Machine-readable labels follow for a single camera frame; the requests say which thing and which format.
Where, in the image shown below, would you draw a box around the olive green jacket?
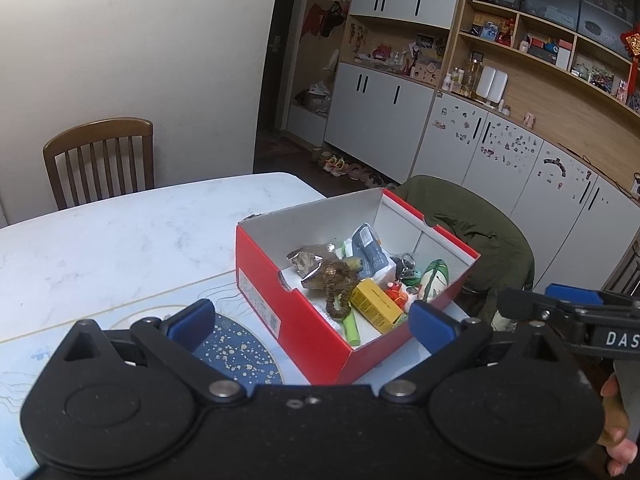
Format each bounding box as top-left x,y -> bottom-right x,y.
394,176 -> 535,332

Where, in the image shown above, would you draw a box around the green white snack bag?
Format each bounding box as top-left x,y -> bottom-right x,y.
419,259 -> 449,302

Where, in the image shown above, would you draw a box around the white wall cabinet unit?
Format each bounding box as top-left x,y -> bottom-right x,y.
281,0 -> 639,292

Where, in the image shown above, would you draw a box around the person's right hand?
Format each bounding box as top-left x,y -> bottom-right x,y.
598,374 -> 638,478

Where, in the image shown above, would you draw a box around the yellow small carton box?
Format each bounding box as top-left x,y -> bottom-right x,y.
349,278 -> 405,334

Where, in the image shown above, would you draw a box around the red cardboard shoe box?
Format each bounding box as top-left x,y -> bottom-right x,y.
235,190 -> 480,385

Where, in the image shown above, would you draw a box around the brown hair scrunchie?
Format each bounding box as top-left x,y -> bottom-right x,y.
323,260 -> 360,322

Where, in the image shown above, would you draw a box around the white blue snack bag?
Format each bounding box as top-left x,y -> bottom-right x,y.
350,223 -> 396,282

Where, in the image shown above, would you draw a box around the shoes on floor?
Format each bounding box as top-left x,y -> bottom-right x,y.
311,148 -> 397,190

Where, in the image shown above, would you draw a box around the gold foil snack packet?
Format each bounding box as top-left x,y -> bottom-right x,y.
286,243 -> 337,290

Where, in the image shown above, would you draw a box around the black item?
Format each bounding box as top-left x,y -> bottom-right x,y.
392,252 -> 422,287

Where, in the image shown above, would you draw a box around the red figure keychain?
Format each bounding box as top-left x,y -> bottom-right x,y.
385,282 -> 409,311

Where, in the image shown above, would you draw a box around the lime green tube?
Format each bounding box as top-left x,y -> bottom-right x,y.
342,309 -> 361,348

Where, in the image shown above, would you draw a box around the brown wooden chair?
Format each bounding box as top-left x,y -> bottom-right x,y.
42,117 -> 155,210

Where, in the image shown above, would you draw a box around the white canister pair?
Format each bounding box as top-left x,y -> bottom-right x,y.
474,66 -> 509,104

